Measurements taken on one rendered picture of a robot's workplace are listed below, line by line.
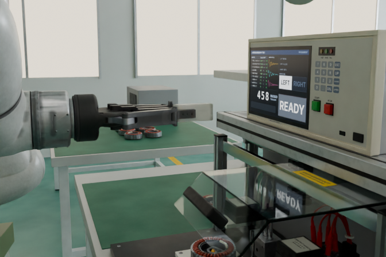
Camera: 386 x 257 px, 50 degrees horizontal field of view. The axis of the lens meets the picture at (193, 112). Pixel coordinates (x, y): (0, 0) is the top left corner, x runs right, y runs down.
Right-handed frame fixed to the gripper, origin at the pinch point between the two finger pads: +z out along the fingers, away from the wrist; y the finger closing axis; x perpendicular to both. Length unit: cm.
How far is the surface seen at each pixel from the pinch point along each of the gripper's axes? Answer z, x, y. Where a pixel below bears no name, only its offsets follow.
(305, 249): 20.2, -26.0, 6.0
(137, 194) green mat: 8, -43, -83
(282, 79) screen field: 25.6, 4.6, -12.2
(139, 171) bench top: 16, -43, -113
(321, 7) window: 379, 81, -468
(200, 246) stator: 10.1, -36.7, -21.9
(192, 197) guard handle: -2.9, -12.4, 8.0
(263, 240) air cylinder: 25.2, -35.7, -17.9
